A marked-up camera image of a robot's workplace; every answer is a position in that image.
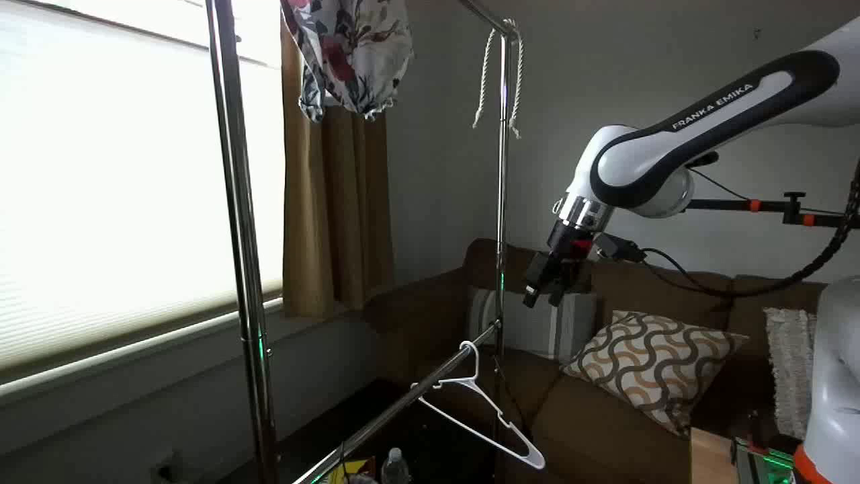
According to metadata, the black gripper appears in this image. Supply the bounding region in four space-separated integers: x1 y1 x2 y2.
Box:
525 223 594 308

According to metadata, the patterned wave throw pillow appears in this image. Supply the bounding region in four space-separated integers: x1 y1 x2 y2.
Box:
564 310 746 435

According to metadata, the grey striped pillow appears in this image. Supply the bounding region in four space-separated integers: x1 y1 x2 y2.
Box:
502 293 598 364

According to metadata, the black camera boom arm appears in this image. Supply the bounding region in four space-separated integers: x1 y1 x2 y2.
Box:
691 191 860 230

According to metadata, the white plastic hanger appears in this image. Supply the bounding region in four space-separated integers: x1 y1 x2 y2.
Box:
419 341 547 472

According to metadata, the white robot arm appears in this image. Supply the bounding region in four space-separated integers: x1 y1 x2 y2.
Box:
525 20 860 484

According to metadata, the mustard brown curtain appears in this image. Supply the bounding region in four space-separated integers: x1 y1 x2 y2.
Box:
281 31 395 321

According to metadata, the white fuzzy throw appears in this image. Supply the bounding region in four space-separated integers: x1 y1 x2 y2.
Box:
766 308 814 438

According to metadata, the white string loop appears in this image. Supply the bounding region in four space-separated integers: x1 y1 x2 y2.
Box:
472 16 527 140

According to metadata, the brown sofa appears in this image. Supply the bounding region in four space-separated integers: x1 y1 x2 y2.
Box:
360 237 829 484

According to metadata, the white floral cloth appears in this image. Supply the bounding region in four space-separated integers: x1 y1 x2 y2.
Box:
281 0 415 122

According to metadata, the chrome clothing rack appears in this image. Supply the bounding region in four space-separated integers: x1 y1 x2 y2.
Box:
205 0 502 484

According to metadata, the white window blind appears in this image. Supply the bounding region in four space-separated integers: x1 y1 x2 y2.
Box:
0 0 287 371

